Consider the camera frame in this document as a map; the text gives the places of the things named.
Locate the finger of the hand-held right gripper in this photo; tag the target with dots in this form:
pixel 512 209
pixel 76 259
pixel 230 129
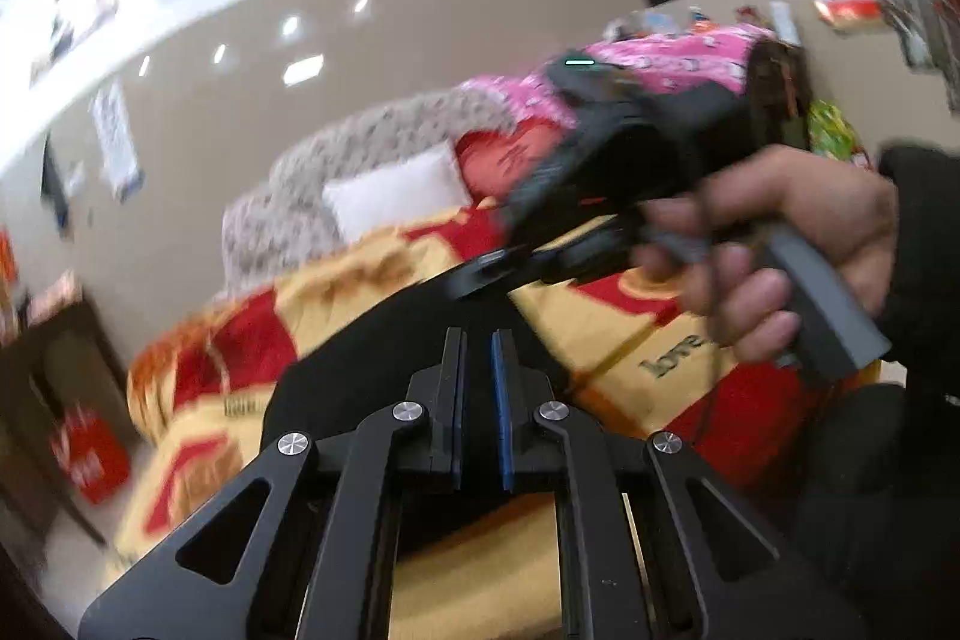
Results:
pixel 487 272

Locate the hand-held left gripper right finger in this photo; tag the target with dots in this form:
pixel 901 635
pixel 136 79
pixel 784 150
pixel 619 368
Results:
pixel 499 400

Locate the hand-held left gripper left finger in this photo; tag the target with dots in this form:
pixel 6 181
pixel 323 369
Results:
pixel 452 385

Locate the black pants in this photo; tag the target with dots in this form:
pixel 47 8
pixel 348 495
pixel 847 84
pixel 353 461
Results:
pixel 337 385

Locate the person's right hand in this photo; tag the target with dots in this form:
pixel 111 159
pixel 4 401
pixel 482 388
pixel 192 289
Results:
pixel 825 205

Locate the pink printed quilt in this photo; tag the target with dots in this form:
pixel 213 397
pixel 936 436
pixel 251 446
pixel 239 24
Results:
pixel 660 55

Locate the red heart-shaped cushion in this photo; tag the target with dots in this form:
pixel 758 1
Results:
pixel 491 160

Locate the white pillow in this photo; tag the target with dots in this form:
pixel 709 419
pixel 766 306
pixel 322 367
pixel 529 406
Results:
pixel 397 194

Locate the brown wooden furniture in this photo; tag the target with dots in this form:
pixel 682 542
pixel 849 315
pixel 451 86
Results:
pixel 776 85

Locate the green packet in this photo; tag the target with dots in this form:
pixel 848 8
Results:
pixel 832 130

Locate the grey patterned headboard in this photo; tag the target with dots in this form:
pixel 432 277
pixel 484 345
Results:
pixel 300 183

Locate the red orange checked blanket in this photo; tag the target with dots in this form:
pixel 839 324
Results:
pixel 195 347

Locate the rectangular ceiling light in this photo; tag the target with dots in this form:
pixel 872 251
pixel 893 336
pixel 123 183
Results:
pixel 304 70

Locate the red bag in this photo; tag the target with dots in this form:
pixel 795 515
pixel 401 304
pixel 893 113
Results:
pixel 90 456

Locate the person's dark clothing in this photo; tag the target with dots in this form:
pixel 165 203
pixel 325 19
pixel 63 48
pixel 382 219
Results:
pixel 885 497

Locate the dark wooden cabinet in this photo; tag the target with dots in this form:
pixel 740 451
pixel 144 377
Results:
pixel 45 385

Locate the pink cloth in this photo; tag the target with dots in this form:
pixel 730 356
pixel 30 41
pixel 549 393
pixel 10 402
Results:
pixel 52 299

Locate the dark hanging cloth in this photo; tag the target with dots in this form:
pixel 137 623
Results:
pixel 54 175

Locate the wall calendar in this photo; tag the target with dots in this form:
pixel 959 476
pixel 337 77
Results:
pixel 116 138

